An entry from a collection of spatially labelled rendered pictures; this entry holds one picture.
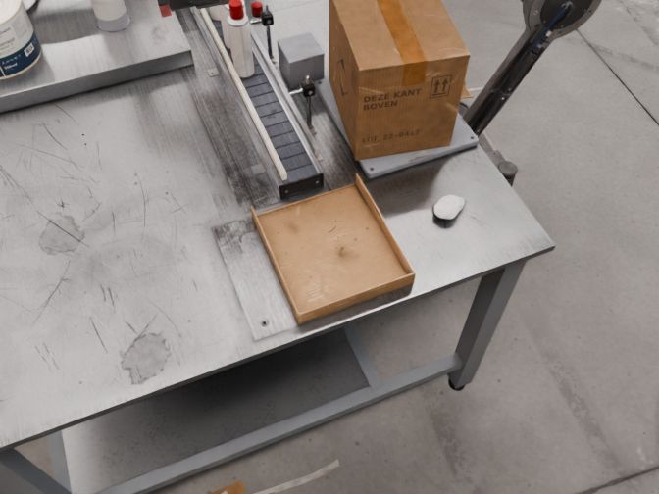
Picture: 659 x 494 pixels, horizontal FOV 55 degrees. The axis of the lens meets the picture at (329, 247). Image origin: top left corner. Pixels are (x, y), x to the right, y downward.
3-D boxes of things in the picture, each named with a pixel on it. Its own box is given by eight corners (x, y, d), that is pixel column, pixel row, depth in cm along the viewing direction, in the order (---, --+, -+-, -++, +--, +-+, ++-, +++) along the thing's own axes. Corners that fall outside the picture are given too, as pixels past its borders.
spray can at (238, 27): (232, 69, 165) (222, -1, 149) (251, 64, 166) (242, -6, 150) (238, 81, 163) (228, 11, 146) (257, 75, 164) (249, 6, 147)
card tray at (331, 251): (252, 217, 143) (250, 205, 140) (356, 183, 149) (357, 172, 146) (298, 324, 127) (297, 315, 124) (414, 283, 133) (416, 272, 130)
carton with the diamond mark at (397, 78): (329, 79, 167) (329, -14, 145) (415, 68, 170) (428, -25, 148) (355, 161, 150) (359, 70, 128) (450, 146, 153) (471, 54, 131)
